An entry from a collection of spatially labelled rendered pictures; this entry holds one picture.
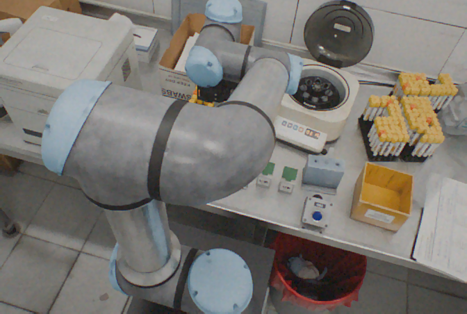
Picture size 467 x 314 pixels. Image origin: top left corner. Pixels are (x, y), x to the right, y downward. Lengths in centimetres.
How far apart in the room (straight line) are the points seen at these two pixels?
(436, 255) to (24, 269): 170
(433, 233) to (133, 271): 82
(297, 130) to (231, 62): 55
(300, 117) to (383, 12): 43
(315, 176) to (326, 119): 18
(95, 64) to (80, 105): 66
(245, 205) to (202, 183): 76
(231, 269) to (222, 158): 40
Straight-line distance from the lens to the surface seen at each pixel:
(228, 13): 87
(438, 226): 130
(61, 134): 47
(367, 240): 122
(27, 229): 229
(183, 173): 43
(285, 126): 131
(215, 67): 79
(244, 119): 47
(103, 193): 51
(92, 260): 213
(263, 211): 119
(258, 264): 105
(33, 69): 116
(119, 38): 119
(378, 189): 130
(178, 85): 135
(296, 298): 160
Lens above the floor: 192
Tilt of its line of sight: 53 degrees down
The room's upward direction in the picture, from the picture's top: 5 degrees clockwise
